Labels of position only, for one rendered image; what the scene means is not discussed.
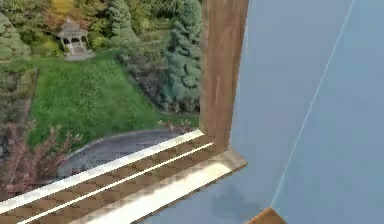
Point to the brown wooden framed window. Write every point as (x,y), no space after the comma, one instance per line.
(220,83)

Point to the brown wooden furniture corner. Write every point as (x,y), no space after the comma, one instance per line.
(267,217)

